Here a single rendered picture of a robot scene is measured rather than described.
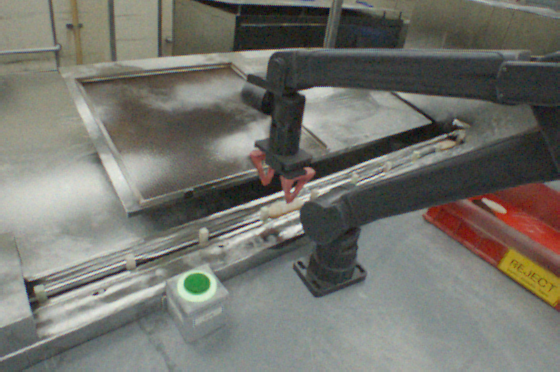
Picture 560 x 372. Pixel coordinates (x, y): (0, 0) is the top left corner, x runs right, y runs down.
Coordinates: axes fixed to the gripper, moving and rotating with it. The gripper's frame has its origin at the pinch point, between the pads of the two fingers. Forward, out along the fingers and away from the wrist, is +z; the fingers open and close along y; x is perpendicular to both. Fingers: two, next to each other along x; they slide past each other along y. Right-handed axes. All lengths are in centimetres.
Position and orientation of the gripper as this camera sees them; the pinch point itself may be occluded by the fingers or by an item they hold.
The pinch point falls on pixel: (277, 190)
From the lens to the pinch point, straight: 74.1
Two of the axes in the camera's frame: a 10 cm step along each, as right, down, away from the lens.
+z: -1.0, 8.7, 4.8
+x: 7.9, -2.2, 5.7
